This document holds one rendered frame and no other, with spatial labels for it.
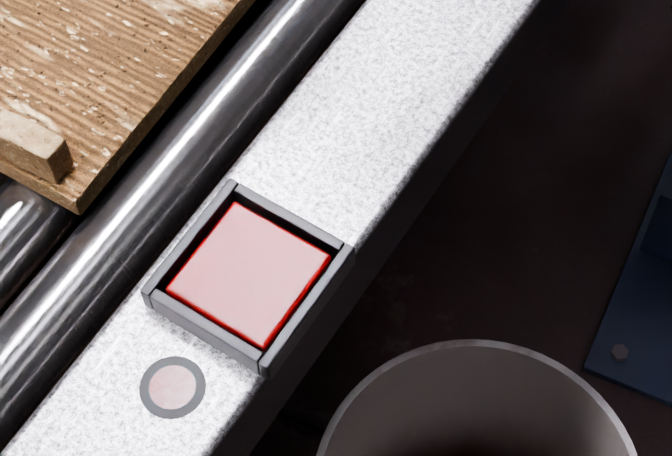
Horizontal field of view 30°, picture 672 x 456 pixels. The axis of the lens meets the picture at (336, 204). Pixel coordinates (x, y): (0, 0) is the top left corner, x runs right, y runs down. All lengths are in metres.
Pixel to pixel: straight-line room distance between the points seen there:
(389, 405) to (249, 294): 0.67
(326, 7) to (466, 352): 0.57
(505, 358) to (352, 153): 0.59
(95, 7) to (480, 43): 0.21
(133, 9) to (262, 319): 0.20
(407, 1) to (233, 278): 0.20
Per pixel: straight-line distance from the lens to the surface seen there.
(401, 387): 1.25
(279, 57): 0.70
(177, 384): 0.61
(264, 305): 0.61
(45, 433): 0.61
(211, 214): 0.63
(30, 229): 0.66
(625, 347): 1.62
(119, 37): 0.69
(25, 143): 0.63
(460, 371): 1.26
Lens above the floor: 1.47
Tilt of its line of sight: 60 degrees down
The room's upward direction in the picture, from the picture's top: 3 degrees counter-clockwise
